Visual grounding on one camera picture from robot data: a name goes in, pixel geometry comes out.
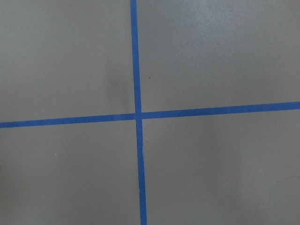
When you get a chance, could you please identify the brown paper table cover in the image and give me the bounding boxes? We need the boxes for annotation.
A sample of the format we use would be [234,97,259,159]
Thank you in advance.
[0,0,300,225]

